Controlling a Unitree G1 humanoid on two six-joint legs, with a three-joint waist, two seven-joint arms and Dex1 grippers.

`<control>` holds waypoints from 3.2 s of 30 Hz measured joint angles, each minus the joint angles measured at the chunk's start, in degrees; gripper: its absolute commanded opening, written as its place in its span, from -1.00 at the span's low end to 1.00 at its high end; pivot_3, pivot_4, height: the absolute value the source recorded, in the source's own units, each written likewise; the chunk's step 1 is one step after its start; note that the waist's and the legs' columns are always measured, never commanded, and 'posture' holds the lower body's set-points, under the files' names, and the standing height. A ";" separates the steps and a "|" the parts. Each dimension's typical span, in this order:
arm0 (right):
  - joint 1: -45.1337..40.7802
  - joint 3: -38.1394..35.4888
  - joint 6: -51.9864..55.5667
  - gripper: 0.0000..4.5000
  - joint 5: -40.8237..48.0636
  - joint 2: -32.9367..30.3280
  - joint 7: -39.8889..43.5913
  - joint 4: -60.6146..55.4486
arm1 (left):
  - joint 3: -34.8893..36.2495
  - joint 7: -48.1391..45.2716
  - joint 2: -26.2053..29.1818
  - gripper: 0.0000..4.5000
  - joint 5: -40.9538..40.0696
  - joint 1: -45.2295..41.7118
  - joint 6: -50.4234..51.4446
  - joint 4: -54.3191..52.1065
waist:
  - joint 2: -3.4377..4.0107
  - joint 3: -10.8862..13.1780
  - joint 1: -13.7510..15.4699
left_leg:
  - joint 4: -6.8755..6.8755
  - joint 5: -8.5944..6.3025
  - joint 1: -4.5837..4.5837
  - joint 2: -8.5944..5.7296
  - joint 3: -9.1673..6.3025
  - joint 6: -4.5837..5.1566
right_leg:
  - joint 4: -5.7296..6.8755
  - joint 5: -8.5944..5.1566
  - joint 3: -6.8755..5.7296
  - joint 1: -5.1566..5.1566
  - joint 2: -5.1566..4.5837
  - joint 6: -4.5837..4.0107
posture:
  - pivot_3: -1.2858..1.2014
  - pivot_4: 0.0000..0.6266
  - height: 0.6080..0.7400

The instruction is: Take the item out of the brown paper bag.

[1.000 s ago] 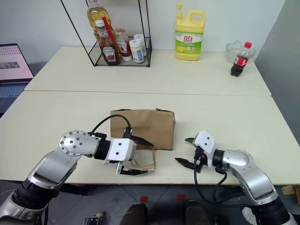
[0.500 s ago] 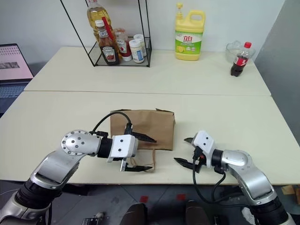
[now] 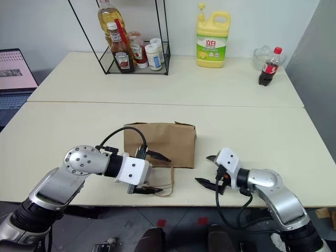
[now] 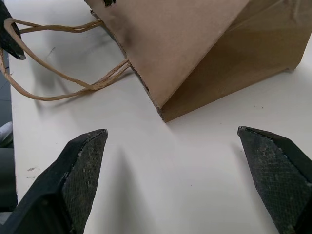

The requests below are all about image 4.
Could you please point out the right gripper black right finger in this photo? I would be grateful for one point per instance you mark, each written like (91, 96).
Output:
(280, 175)

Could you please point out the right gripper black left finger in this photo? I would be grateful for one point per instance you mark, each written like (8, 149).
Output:
(56, 195)

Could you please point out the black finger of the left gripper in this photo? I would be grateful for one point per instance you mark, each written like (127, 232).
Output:
(11, 41)

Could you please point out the white shoe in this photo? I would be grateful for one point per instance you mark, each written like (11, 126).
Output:
(5, 134)

